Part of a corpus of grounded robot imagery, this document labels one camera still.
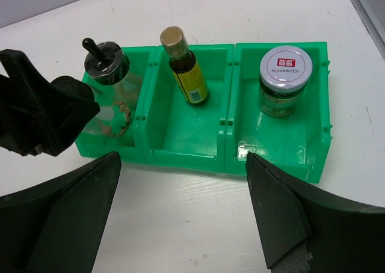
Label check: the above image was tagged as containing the glass shaker black knob lid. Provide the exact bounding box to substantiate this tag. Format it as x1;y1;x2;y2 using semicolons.
82;38;143;109

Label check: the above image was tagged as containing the green three-compartment bin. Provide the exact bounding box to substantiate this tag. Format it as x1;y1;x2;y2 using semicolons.
76;42;332;183

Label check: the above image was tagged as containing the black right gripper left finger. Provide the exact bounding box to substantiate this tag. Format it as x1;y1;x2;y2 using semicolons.
1;152;122;272

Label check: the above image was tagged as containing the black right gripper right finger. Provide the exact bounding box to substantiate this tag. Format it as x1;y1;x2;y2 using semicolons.
246;153;384;272

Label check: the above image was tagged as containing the small brown yellow-label bottle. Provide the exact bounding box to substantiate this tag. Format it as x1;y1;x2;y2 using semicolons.
160;26;209;105

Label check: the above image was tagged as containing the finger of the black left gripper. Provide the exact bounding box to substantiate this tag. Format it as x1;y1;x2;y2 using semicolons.
1;49;100;156

